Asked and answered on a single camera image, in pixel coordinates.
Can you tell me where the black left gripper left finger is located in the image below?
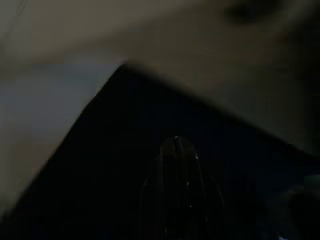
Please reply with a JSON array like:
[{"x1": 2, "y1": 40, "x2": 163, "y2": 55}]
[{"x1": 138, "y1": 136, "x2": 181, "y2": 240}]

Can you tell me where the black floor mat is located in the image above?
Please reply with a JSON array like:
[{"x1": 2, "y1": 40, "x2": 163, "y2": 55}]
[{"x1": 0, "y1": 63, "x2": 320, "y2": 240}]

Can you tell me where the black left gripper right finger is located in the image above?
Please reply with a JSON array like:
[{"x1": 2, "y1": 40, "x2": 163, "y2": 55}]
[{"x1": 176, "y1": 136, "x2": 227, "y2": 240}]

